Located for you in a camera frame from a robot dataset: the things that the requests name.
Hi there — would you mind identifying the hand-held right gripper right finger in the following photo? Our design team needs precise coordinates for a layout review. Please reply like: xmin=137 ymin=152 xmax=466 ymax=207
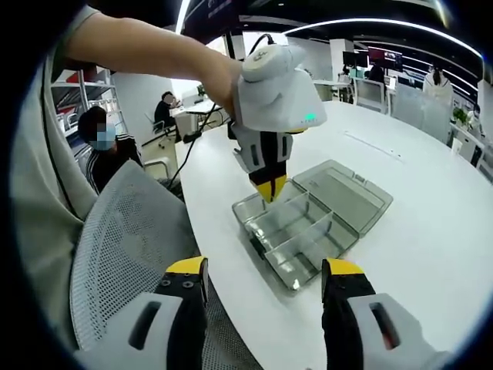
xmin=321 ymin=257 xmax=454 ymax=370

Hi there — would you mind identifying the grey mesh office chair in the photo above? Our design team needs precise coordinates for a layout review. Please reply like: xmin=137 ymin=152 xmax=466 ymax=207
xmin=69 ymin=160 xmax=263 ymax=370

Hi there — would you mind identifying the metal shelving rack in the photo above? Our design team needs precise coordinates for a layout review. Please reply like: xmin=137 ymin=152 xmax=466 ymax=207
xmin=49 ymin=63 xmax=128 ymax=155

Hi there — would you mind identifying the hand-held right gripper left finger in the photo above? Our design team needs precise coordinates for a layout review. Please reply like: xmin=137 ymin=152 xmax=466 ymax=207
xmin=72 ymin=254 xmax=211 ymax=370

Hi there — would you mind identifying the grey transparent guide fixture box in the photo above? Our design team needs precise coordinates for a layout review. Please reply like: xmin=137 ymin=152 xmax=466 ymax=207
xmin=230 ymin=159 xmax=394 ymax=297

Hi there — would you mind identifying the red display screen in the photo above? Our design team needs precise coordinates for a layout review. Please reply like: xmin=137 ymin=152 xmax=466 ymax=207
xmin=367 ymin=46 xmax=404 ymax=72

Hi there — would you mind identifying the grey partition screen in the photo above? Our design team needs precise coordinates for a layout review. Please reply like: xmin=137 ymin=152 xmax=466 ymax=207
xmin=391 ymin=82 xmax=451 ymax=143

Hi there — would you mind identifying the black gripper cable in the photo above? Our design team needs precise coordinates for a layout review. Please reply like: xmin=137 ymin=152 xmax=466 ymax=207
xmin=168 ymin=33 xmax=275 ymax=187

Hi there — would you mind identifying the white trolley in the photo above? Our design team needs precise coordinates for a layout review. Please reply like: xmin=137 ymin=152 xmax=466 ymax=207
xmin=356 ymin=79 xmax=388 ymax=113

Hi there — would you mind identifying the large black screen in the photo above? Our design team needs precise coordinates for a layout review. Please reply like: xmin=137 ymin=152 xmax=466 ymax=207
xmin=183 ymin=0 xmax=240 ymax=35

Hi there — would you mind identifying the ceiling light strip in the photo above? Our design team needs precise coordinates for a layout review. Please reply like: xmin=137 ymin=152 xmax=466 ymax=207
xmin=175 ymin=0 xmax=193 ymax=34
xmin=284 ymin=18 xmax=485 ymax=55

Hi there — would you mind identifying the clear plastic divider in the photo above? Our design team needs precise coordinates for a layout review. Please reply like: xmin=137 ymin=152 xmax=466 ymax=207
xmin=252 ymin=191 xmax=311 ymax=240
xmin=241 ymin=192 xmax=297 ymax=231
xmin=264 ymin=219 xmax=335 ymax=267

